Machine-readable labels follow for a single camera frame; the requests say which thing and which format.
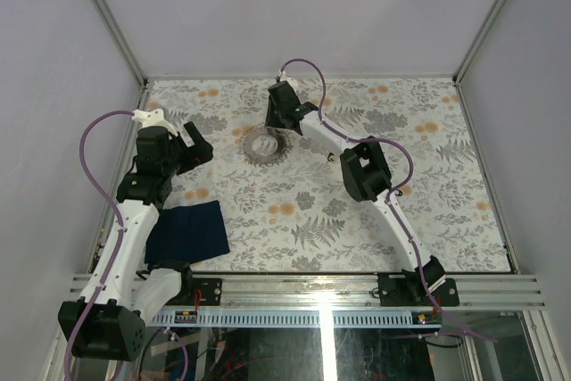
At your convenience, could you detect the aluminium frame post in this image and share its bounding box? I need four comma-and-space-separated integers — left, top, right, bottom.
90, 0, 148, 87
452, 0, 508, 86

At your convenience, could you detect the aluminium front rail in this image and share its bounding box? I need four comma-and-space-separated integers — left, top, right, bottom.
66, 272, 546, 309

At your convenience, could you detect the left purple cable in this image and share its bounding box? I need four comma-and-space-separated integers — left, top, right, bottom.
62, 110, 188, 381

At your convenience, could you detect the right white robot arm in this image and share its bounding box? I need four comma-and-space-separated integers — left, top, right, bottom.
266, 80, 447, 305

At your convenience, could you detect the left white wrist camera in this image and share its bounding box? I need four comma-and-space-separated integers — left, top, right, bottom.
132, 109, 177, 136

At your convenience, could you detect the left aluminium frame post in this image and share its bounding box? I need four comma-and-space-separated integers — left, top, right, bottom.
90, 0, 148, 87

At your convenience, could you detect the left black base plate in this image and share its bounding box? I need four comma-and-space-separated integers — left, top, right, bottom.
175, 277, 223, 307

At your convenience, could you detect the silver keyring holder with rings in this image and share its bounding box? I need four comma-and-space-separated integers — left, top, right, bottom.
242, 127, 291, 167

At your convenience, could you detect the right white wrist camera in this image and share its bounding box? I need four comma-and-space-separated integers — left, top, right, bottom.
276, 70, 299, 91

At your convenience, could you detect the slotted grey cable duct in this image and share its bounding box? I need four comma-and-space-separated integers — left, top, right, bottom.
148, 309, 442, 329

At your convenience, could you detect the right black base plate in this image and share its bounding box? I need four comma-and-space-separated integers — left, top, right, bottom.
377, 273, 459, 308

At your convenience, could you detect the dark blue cloth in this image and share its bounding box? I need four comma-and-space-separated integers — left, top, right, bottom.
144, 201, 230, 269

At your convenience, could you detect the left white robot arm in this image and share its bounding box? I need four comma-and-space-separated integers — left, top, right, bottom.
58, 122, 213, 361

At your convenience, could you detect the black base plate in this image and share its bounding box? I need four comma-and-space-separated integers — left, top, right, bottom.
377, 273, 459, 308
175, 277, 223, 307

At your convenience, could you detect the right aluminium frame post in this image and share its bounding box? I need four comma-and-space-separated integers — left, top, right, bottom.
452, 0, 508, 86

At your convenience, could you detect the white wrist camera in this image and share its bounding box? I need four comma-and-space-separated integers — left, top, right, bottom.
276, 70, 299, 91
132, 109, 177, 136

